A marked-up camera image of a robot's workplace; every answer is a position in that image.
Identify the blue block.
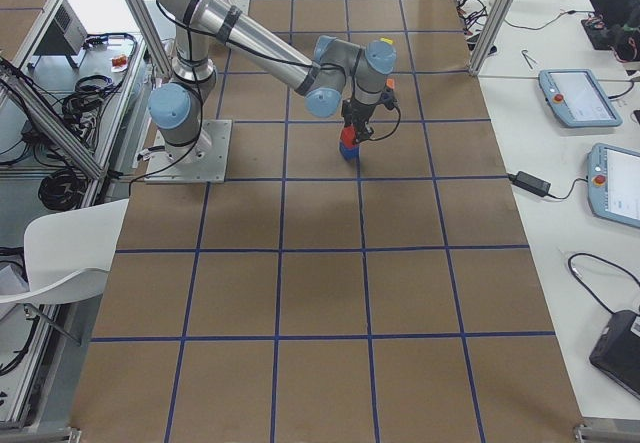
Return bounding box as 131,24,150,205
339,143,360,161

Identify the aluminium frame post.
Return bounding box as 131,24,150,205
468,0,514,76

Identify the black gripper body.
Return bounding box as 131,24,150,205
341,98,375,127

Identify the red block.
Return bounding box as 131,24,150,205
340,126,358,148

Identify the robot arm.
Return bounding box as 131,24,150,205
157,0,400,160

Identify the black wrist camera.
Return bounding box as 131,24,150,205
379,87,398,111

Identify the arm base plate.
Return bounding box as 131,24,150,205
225,0,250,19
144,119,233,184

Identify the teach pendant near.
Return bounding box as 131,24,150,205
587,143,639,228

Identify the black laptop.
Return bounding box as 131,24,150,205
589,310,639,398

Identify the teach pendant far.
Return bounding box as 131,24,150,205
538,69,622,128

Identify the black power adapter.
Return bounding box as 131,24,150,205
508,171,551,197

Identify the white chair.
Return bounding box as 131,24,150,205
1,199,129,305

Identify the allen key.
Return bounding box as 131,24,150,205
521,49,536,69

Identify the teach pendant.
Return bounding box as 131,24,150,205
587,143,639,228
538,69,622,128

